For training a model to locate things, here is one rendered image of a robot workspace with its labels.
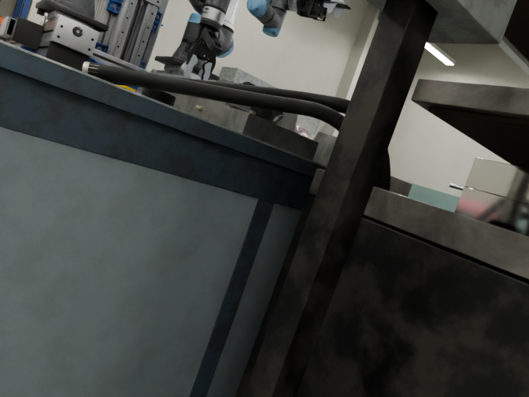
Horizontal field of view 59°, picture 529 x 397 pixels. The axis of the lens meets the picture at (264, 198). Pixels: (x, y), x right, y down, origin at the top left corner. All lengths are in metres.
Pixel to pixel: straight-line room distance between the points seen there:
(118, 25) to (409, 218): 1.55
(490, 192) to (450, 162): 7.95
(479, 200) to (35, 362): 1.10
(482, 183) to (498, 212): 0.09
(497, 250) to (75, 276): 0.74
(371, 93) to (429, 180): 8.66
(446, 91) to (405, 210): 0.29
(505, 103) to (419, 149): 8.74
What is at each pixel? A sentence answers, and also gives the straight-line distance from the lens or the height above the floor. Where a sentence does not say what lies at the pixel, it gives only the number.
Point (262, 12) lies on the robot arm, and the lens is 2.01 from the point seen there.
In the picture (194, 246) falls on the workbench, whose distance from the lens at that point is 1.05.
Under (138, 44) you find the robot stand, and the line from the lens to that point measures 2.13.
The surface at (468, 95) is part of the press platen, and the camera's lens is 1.02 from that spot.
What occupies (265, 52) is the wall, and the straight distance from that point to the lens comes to 8.29.
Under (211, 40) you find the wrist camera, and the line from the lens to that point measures 1.58.
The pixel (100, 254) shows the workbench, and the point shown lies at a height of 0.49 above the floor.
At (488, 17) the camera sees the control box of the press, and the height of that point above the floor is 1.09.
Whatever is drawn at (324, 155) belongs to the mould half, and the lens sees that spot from 1.53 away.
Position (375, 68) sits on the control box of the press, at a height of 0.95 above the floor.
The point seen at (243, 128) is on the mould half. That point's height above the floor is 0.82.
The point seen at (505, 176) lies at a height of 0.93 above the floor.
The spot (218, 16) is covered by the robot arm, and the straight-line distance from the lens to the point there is 1.65.
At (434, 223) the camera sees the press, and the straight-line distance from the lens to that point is 0.86.
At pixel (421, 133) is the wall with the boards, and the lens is 9.79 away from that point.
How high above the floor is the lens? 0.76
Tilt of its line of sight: 4 degrees down
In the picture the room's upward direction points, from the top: 19 degrees clockwise
